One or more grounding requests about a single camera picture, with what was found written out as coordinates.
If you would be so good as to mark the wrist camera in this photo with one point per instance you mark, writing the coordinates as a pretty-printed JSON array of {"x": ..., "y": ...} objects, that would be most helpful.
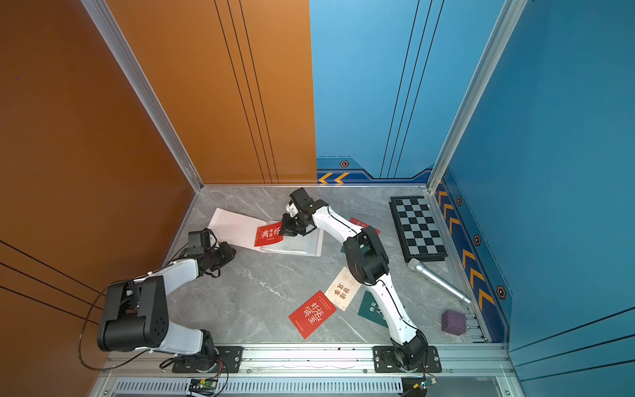
[
  {"x": 199, "y": 242},
  {"x": 301, "y": 202}
]

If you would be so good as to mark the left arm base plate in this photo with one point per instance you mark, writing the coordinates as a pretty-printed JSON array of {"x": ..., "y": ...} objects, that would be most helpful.
[{"x": 224, "y": 359}]

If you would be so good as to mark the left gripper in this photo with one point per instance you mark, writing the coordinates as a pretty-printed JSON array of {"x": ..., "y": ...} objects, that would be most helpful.
[{"x": 225, "y": 246}]

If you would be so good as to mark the green card lower right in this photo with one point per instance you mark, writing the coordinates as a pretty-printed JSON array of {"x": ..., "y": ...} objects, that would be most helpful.
[{"x": 370, "y": 310}]

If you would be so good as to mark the silver microphone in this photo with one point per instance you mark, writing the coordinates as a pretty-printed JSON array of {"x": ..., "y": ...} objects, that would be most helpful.
[{"x": 420, "y": 268}]

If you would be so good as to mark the aluminium front rail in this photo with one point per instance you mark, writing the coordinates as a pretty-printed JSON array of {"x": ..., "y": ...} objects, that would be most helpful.
[{"x": 364, "y": 359}]

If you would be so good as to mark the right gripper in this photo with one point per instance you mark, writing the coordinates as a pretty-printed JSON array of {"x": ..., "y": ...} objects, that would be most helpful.
[{"x": 287, "y": 228}]

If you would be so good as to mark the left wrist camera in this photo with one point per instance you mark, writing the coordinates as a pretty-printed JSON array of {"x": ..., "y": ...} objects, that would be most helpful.
[{"x": 199, "y": 242}]

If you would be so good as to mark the cream card red characters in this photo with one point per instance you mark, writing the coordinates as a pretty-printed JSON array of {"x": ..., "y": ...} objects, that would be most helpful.
[{"x": 343, "y": 289}]

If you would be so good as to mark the pink photo album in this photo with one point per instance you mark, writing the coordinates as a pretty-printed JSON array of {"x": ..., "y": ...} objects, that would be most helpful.
[{"x": 240, "y": 230}]

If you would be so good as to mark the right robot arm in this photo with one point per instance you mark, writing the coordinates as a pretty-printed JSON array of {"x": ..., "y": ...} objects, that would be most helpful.
[{"x": 368, "y": 262}]

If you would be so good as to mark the right green circuit board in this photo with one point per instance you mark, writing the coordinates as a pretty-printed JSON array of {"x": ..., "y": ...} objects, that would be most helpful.
[{"x": 422, "y": 385}]

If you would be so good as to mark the red money card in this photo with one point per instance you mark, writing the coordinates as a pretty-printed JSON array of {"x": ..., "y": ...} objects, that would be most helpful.
[{"x": 362, "y": 224}]

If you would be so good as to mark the black white chessboard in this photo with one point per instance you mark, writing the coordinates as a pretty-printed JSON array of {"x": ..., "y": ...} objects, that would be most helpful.
[{"x": 417, "y": 230}]

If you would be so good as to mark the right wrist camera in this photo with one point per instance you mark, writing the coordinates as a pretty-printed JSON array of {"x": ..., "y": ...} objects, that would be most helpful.
[{"x": 301, "y": 202}]

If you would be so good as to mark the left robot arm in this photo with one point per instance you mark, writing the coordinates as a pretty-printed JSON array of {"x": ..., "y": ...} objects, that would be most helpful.
[{"x": 136, "y": 315}]

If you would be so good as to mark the green circuit board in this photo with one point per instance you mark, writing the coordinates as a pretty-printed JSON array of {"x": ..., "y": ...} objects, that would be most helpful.
[
  {"x": 422, "y": 385},
  {"x": 203, "y": 387}
]

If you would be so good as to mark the red card white characters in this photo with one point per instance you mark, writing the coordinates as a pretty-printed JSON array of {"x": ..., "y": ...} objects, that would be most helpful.
[{"x": 268, "y": 234}]

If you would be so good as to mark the purple cube box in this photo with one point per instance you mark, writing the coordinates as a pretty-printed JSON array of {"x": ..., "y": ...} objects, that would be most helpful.
[{"x": 454, "y": 322}]

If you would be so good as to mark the left green circuit board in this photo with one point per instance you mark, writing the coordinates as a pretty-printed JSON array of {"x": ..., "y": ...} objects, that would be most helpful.
[{"x": 203, "y": 387}]

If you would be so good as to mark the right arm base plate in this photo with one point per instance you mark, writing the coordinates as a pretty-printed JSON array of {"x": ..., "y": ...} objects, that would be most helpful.
[{"x": 392, "y": 359}]

